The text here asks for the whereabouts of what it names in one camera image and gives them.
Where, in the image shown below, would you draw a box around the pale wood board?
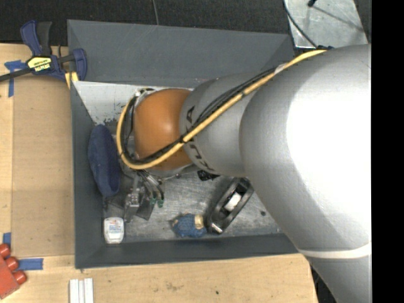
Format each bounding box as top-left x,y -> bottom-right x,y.
11,44 -> 77,258

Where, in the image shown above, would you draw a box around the black ring-shaped tool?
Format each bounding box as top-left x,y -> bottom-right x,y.
206,175 -> 255,235

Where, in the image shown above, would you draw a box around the dark blue oval disc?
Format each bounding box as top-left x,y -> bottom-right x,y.
87,124 -> 122,199

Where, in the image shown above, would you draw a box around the small white plastic box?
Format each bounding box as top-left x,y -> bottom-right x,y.
103,217 -> 125,245

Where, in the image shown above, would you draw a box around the grey metal bin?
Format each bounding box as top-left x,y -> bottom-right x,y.
66,19 -> 304,270

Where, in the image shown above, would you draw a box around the blue toy figure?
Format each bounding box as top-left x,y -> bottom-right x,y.
170,213 -> 208,239

